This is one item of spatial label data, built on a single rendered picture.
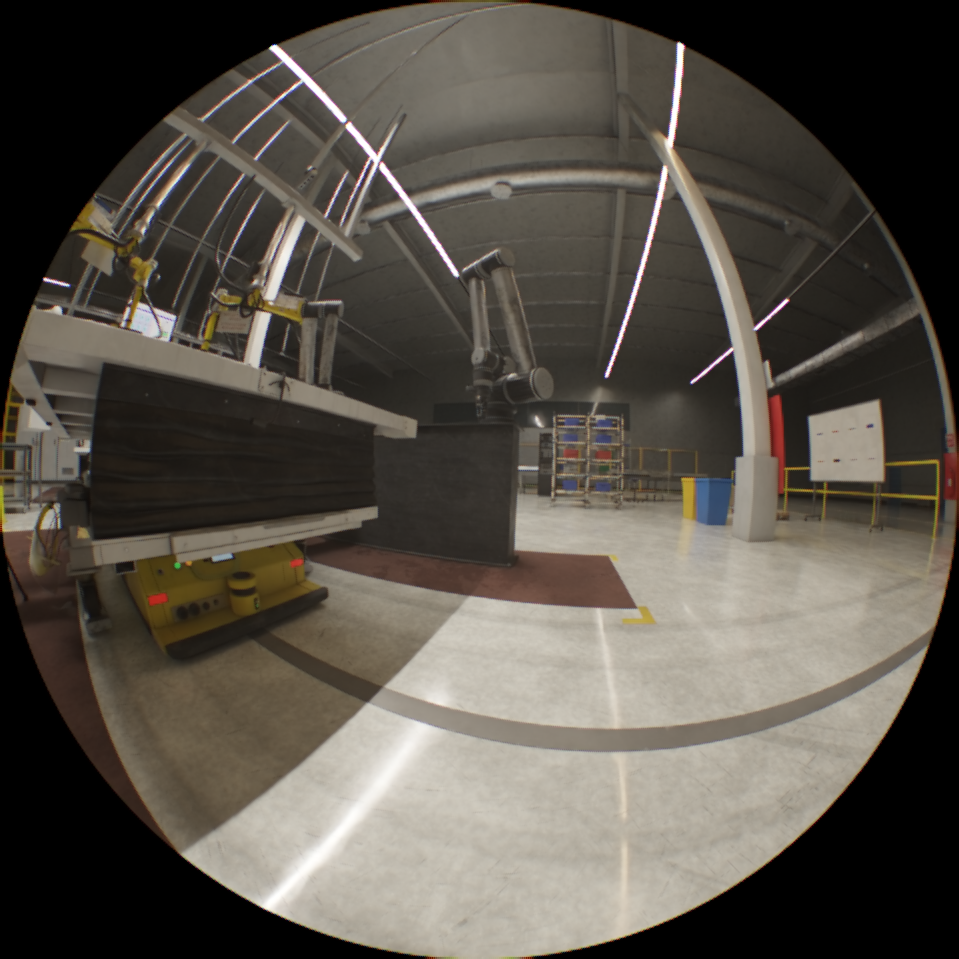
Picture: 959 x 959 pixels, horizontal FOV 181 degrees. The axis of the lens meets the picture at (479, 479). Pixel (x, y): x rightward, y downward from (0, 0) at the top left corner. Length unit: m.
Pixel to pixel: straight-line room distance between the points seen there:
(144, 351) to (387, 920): 1.03
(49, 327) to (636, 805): 1.35
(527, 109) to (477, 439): 9.70
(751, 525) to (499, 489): 2.74
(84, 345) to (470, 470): 1.90
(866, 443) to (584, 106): 9.76
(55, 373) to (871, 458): 7.26
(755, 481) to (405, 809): 3.58
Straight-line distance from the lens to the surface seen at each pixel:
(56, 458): 11.34
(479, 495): 1.91
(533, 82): 10.21
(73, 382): 1.20
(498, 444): 1.89
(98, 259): 2.81
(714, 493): 4.74
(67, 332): 0.79
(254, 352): 6.78
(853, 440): 6.39
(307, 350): 2.81
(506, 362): 1.80
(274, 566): 1.34
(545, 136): 10.71
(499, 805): 0.65
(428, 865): 0.60
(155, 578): 1.18
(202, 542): 0.80
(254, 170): 3.64
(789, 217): 10.93
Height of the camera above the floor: 0.57
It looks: 1 degrees down
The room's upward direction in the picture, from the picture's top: 2 degrees clockwise
